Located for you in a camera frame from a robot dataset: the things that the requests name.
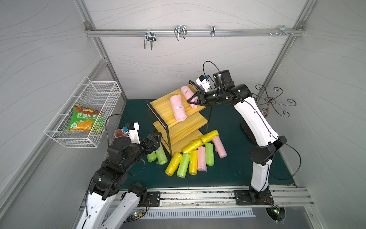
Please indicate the clear plastic goblet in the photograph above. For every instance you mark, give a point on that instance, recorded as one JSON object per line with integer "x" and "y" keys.
{"x": 119, "y": 133}

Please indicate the green roll front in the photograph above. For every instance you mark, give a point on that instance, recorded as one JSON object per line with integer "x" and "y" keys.
{"x": 182, "y": 169}

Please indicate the pink roll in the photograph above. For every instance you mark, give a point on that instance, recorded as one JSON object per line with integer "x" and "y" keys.
{"x": 178, "y": 108}
{"x": 187, "y": 92}
{"x": 202, "y": 159}
{"x": 220, "y": 149}

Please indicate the yellow roll front middle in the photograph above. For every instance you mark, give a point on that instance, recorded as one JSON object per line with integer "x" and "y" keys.
{"x": 193, "y": 165}

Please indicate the yellow roll lying diagonal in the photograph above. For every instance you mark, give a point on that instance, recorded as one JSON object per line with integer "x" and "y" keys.
{"x": 193, "y": 145}

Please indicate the green snack bag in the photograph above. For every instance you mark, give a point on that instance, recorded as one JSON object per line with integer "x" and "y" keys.
{"x": 86, "y": 119}

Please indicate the yellow roll upper right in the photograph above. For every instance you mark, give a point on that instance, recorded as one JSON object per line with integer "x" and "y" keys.
{"x": 209, "y": 136}

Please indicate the yellow roll front left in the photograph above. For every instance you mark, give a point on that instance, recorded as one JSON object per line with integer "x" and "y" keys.
{"x": 173, "y": 164}

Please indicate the copper wire jewelry stand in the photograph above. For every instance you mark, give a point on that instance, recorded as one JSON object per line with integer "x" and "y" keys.
{"x": 266, "y": 102}

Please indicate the green roll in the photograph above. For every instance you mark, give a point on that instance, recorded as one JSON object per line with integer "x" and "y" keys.
{"x": 161, "y": 156}
{"x": 151, "y": 157}
{"x": 209, "y": 149}
{"x": 182, "y": 169}

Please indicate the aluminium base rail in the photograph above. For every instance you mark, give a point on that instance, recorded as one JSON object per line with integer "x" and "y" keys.
{"x": 222, "y": 197}

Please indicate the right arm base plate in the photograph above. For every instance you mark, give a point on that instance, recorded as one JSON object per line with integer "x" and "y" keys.
{"x": 250, "y": 197}

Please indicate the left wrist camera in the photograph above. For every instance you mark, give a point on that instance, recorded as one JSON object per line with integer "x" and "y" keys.
{"x": 132, "y": 131}

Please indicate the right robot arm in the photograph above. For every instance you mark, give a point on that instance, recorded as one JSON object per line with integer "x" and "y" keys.
{"x": 267, "y": 140}

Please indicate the aluminium top rail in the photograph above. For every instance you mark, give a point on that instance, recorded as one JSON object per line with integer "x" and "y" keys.
{"x": 205, "y": 32}

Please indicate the yellow roll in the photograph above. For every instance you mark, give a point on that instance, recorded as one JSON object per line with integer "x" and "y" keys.
{"x": 173, "y": 164}
{"x": 209, "y": 136}
{"x": 193, "y": 165}

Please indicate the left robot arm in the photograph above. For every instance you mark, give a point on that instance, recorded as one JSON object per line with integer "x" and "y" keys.
{"x": 105, "y": 185}

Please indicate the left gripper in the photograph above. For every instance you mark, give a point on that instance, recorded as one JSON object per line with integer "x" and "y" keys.
{"x": 147, "y": 143}

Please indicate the white wire basket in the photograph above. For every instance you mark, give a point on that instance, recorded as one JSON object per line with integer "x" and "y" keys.
{"x": 97, "y": 95}

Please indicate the green roll beside shelf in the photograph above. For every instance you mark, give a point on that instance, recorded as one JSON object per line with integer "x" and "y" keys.
{"x": 161, "y": 156}

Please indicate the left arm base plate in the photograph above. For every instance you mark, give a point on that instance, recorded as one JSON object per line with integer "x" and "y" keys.
{"x": 152, "y": 199}

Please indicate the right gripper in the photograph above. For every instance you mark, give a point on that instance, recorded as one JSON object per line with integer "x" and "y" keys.
{"x": 200, "y": 98}

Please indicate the pink roll front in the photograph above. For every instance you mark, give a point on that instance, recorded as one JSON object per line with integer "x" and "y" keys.
{"x": 202, "y": 159}

